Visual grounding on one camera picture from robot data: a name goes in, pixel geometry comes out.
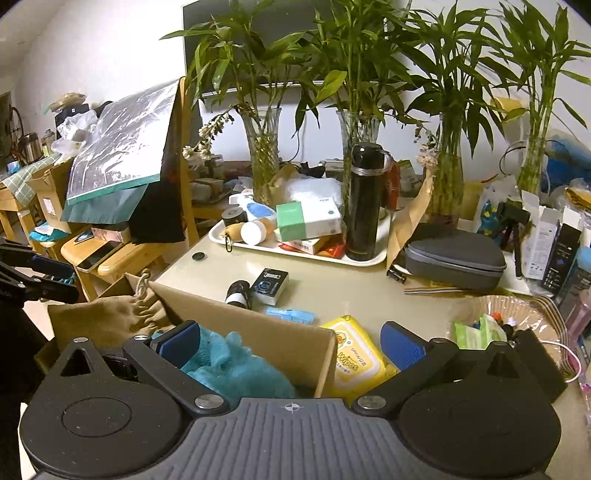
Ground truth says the silver green mailer bag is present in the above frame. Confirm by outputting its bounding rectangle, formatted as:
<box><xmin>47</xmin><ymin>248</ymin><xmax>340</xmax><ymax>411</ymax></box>
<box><xmin>61</xmin><ymin>80</ymin><xmax>179</xmax><ymax>224</ymax></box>

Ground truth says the right glass vase bamboo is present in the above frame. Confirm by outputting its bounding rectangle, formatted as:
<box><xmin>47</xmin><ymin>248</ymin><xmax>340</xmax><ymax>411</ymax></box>
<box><xmin>396</xmin><ymin>0</ymin><xmax>523</xmax><ymax>230</ymax></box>

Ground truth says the white serving tray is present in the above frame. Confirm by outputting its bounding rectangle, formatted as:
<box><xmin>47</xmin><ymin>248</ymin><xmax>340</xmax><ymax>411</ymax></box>
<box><xmin>208</xmin><ymin>213</ymin><xmax>392</xmax><ymax>268</ymax></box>

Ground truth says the yellow wet wipes pack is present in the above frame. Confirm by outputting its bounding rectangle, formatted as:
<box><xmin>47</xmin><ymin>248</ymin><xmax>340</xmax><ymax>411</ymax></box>
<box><xmin>322</xmin><ymin>315</ymin><xmax>400</xmax><ymax>404</ymax></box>

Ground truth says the glass vase bamboo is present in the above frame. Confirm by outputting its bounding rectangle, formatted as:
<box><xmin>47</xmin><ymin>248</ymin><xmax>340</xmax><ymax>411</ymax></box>
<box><xmin>294</xmin><ymin>0</ymin><xmax>417</xmax><ymax>195</ymax></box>
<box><xmin>396</xmin><ymin>0</ymin><xmax>523</xmax><ymax>230</ymax></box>
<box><xmin>163</xmin><ymin>1</ymin><xmax>315</xmax><ymax>207</ymax></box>

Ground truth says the green white tissue box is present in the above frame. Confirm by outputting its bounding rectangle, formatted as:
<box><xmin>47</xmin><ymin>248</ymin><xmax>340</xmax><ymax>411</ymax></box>
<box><xmin>276</xmin><ymin>198</ymin><xmax>342</xmax><ymax>242</ymax></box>

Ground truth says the black thermos bottle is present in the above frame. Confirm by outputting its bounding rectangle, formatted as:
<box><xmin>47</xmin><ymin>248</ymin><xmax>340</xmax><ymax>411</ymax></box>
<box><xmin>346</xmin><ymin>142</ymin><xmax>393</xmax><ymax>261</ymax></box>

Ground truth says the left glass vase bamboo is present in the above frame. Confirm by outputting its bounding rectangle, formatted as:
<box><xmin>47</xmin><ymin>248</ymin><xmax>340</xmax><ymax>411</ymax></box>
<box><xmin>163</xmin><ymin>1</ymin><xmax>315</xmax><ymax>207</ymax></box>

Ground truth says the light blue small packet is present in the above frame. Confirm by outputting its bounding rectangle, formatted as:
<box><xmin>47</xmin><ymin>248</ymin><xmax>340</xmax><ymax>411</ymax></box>
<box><xmin>264</xmin><ymin>306</ymin><xmax>315</xmax><ymax>325</ymax></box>

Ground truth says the brown cardboard box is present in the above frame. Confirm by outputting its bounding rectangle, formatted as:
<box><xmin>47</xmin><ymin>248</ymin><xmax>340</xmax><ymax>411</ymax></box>
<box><xmin>99</xmin><ymin>271</ymin><xmax>339</xmax><ymax>399</ymax></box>

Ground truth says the tan drawstring cloth pouch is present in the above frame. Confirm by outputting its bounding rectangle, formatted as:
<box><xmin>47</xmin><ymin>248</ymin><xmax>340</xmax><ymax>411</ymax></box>
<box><xmin>47</xmin><ymin>270</ymin><xmax>174</xmax><ymax>352</ymax></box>

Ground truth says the brown paper bag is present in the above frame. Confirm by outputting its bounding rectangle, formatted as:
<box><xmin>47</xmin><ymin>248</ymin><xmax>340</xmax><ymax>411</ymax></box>
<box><xmin>387</xmin><ymin>170</ymin><xmax>434</xmax><ymax>268</ymax></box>

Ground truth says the white plastic bag package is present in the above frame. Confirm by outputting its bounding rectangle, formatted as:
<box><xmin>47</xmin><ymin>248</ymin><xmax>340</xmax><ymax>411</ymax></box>
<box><xmin>284</xmin><ymin>177</ymin><xmax>342</xmax><ymax>208</ymax></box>

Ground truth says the teal bath loofah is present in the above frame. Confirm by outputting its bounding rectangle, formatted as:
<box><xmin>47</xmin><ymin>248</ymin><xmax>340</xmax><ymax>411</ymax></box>
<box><xmin>180</xmin><ymin>327</ymin><xmax>297</xmax><ymax>409</ymax></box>

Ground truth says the white round jar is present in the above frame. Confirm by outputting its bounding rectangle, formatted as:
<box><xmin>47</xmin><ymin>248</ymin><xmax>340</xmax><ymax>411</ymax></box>
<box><xmin>240</xmin><ymin>218</ymin><xmax>274</xmax><ymax>246</ymax></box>

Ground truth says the small black bottle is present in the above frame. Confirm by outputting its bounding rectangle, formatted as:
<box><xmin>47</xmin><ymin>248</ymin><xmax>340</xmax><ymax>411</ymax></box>
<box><xmin>224</xmin><ymin>280</ymin><xmax>252</xmax><ymax>310</ymax></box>

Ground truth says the black cartoon tissue pack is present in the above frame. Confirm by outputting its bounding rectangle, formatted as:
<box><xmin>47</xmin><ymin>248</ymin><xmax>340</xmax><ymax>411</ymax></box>
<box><xmin>252</xmin><ymin>268</ymin><xmax>288</xmax><ymax>306</ymax></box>

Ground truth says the middle glass vase bamboo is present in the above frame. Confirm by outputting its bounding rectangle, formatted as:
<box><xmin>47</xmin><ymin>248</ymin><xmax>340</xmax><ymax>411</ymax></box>
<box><xmin>294</xmin><ymin>0</ymin><xmax>417</xmax><ymax>195</ymax></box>

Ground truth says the tan pouch with carabiner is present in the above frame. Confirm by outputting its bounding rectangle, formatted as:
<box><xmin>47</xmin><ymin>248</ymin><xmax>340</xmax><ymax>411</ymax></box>
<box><xmin>221</xmin><ymin>222</ymin><xmax>245</xmax><ymax>253</ymax></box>

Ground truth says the woven basket with items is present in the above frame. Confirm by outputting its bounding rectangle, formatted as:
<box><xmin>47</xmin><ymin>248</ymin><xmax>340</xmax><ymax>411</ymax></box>
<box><xmin>448</xmin><ymin>295</ymin><xmax>580</xmax><ymax>383</ymax></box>

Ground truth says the small black round speaker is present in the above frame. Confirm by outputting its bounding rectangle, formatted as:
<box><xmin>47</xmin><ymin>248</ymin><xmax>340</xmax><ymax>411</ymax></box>
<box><xmin>221</xmin><ymin>206</ymin><xmax>247</xmax><ymax>227</ymax></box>

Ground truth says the grey zip hard case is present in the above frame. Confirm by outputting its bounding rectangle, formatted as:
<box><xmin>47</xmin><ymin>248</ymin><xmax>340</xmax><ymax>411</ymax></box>
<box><xmin>403</xmin><ymin>224</ymin><xmax>506</xmax><ymax>291</ymax></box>

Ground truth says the white blue spray bottle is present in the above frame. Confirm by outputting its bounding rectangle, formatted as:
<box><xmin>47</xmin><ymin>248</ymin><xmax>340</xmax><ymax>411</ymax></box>
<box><xmin>228</xmin><ymin>193</ymin><xmax>276</xmax><ymax>221</ymax></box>

